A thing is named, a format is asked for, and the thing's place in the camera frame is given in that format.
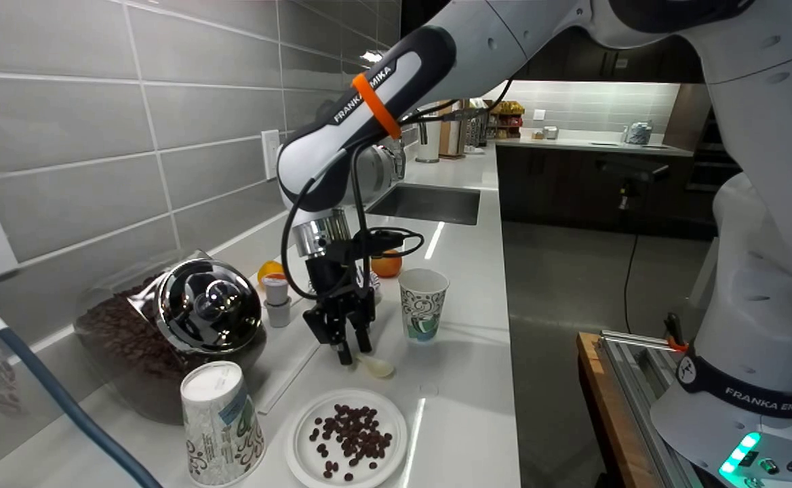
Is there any small orange fruit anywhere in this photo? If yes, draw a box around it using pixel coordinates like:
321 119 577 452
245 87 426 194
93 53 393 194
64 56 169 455
258 261 285 280

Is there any upside-down patterned paper cup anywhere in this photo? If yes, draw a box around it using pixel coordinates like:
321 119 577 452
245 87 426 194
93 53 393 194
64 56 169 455
180 360 265 485

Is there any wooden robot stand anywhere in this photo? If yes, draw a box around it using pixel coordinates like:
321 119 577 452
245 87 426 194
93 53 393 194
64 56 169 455
577 334 695 488

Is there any blue hose cable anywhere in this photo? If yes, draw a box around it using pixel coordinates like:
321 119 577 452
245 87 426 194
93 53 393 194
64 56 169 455
0 280 163 488

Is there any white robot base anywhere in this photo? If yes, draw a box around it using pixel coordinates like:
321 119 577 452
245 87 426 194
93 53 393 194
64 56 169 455
652 173 792 488

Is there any white plastic spoon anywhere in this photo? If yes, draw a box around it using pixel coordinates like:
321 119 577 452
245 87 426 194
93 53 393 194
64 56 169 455
356 353 395 379

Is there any upright patterned paper cup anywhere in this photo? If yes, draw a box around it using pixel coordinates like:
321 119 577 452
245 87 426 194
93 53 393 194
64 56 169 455
398 268 451 345

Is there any red orange tomato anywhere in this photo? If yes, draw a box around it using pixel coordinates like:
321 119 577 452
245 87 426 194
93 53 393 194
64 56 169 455
371 257 402 280

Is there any kitchen sink basin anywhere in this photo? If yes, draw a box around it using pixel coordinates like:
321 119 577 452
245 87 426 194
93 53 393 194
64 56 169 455
369 184 481 224

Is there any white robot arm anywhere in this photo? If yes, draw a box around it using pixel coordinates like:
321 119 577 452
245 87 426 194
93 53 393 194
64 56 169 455
276 0 792 369

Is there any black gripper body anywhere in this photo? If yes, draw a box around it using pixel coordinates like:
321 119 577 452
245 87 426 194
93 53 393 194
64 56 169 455
304 257 375 345

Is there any white plate with beans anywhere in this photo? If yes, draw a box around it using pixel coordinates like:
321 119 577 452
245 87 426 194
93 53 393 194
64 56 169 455
285 387 409 488

